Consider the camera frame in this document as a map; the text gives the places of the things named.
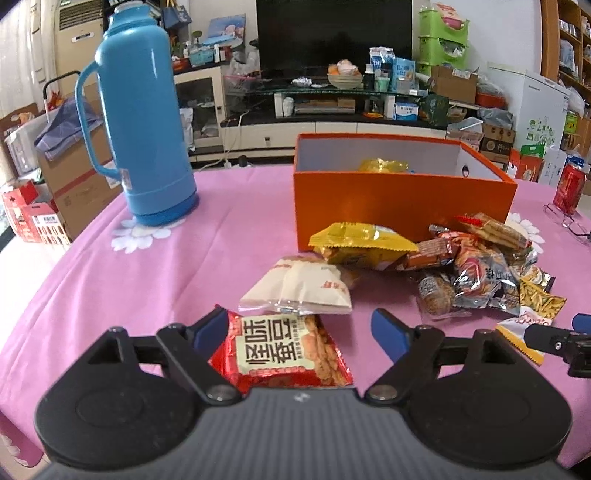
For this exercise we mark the pink floral tablecloth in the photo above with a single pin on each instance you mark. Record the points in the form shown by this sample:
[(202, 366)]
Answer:
[(161, 277)]

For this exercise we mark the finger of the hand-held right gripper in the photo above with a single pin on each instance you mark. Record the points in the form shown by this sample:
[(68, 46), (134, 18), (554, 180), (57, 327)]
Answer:
[(582, 322), (547, 338)]

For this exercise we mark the green stacked storage bins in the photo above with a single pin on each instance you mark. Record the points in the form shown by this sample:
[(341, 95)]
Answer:
[(443, 37)]

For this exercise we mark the wooden shelf unit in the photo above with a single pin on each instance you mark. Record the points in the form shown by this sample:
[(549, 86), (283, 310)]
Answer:
[(568, 41)]

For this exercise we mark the brown printed carton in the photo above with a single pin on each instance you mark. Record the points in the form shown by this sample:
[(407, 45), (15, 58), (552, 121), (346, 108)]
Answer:
[(497, 141)]

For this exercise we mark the red gift box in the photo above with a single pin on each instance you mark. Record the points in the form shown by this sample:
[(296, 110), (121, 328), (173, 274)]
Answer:
[(32, 217)]

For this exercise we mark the blue striped cloth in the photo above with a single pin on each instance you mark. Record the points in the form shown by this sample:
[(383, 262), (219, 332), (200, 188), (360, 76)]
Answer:
[(64, 129)]

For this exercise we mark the yellow sticks snack packet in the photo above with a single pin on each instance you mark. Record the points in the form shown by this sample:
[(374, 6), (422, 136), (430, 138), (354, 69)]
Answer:
[(540, 295)]

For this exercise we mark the clear brown cookie packet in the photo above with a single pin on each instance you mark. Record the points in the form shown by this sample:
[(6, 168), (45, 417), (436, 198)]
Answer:
[(438, 293)]

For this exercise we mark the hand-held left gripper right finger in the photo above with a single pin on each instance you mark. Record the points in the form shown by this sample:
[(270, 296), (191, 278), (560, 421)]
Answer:
[(390, 332)]

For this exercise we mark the red soda can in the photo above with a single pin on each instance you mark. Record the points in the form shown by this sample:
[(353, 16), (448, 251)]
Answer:
[(570, 189)]

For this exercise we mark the orange brown brick-print packet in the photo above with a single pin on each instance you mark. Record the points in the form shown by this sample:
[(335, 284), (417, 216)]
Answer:
[(429, 254)]

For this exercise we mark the red snack packet cream label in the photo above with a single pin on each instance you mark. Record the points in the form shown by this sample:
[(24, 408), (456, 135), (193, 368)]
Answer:
[(277, 350)]

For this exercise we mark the yellow wrapped cake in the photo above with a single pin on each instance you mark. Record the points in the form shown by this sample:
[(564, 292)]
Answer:
[(383, 165)]

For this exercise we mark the cream snack packet clear edge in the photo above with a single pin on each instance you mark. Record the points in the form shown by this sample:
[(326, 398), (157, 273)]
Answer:
[(295, 290)]

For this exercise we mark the orange cardboard box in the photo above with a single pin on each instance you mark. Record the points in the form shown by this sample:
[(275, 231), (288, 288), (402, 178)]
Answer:
[(401, 203)]

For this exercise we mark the blue white milk pack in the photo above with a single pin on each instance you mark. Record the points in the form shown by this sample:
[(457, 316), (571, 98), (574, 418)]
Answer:
[(382, 57)]

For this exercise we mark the glass television stand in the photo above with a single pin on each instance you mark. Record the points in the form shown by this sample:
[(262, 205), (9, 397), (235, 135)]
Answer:
[(332, 97)]

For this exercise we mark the beige standing air conditioner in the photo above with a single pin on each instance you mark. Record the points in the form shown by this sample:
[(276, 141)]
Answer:
[(76, 41)]

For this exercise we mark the large cardboard box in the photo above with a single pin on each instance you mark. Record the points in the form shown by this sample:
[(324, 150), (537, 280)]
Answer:
[(78, 184)]

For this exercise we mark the white packet red label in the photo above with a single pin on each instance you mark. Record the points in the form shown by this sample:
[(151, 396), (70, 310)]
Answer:
[(519, 334)]

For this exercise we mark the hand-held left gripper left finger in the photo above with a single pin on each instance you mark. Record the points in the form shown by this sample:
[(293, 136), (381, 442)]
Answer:
[(210, 330)]

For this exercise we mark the blue thermos flask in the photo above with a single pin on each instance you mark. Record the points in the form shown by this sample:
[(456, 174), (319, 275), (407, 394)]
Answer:
[(143, 129)]

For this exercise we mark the black television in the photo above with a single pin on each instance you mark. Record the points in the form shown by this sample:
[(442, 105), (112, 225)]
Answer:
[(332, 32)]

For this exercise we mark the open cardboard box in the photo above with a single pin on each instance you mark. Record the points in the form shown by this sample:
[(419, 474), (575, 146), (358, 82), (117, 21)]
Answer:
[(455, 85)]

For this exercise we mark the white glass-door cabinet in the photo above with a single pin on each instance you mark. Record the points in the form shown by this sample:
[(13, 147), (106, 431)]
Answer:
[(198, 110)]

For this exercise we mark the clear cracker packet red ends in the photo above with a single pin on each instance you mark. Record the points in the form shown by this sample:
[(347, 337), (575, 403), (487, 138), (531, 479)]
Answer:
[(496, 230)]

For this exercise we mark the fruit bowl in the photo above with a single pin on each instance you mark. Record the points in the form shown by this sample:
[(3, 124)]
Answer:
[(345, 78)]

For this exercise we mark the blue white bag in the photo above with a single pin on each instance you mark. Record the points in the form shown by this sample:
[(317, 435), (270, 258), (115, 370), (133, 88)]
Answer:
[(404, 74)]

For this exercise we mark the eyeglasses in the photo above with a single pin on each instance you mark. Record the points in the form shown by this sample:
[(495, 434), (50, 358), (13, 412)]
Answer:
[(572, 226)]

